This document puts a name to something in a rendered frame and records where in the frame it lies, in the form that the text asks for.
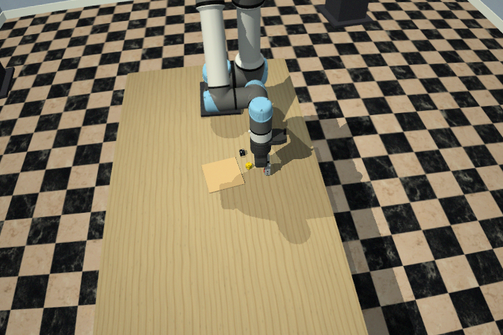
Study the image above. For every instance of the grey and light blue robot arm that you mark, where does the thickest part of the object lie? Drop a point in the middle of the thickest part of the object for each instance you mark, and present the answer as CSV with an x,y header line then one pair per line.
x,y
237,84

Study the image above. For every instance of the tan flat mat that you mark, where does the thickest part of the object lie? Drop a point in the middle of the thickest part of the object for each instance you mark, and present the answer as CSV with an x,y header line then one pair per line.
x,y
223,174

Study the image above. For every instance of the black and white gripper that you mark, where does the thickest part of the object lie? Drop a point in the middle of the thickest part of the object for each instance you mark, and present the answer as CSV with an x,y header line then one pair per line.
x,y
260,146

